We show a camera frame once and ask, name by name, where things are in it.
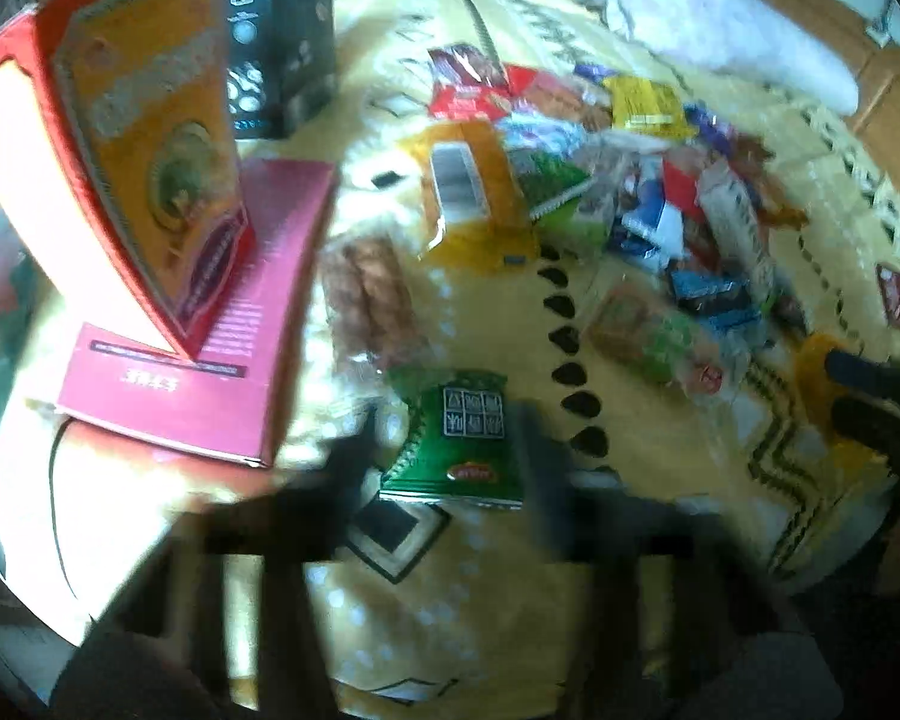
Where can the green striped snack bag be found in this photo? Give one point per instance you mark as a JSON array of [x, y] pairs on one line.
[[547, 180]]

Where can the dark green snack packet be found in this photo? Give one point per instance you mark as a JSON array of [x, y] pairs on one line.
[[450, 457]]

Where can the orange snack packet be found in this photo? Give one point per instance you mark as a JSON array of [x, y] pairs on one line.
[[814, 390], [495, 172]]

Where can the yellow patterned bedsheet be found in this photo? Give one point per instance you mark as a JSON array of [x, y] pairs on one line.
[[495, 615]]

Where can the twisted fried dough packet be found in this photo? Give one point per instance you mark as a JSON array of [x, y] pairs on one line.
[[371, 300]]

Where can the yellow snack packet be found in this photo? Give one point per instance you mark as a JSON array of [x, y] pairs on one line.
[[645, 101]]

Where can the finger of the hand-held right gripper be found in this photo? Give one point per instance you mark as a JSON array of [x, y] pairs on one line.
[[877, 426], [870, 373]]

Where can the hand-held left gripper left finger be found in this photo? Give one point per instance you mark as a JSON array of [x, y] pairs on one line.
[[345, 480]]

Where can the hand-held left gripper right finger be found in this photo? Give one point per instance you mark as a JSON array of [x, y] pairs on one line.
[[544, 480]]

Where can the heap of assorted snack packets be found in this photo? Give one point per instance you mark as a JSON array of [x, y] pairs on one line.
[[690, 240]]

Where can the black product box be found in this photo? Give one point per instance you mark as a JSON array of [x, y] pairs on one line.
[[300, 37]]

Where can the clear green cake packet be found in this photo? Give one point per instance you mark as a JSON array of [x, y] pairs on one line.
[[645, 330]]

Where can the pink flat box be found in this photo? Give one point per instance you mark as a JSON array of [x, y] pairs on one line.
[[270, 277]]

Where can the red yellow gift box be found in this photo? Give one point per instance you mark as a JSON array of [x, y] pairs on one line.
[[142, 127]]

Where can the wooden headboard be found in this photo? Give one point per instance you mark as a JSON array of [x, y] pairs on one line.
[[877, 105]]

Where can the white plastic bag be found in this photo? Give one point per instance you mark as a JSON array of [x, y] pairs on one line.
[[720, 22]]

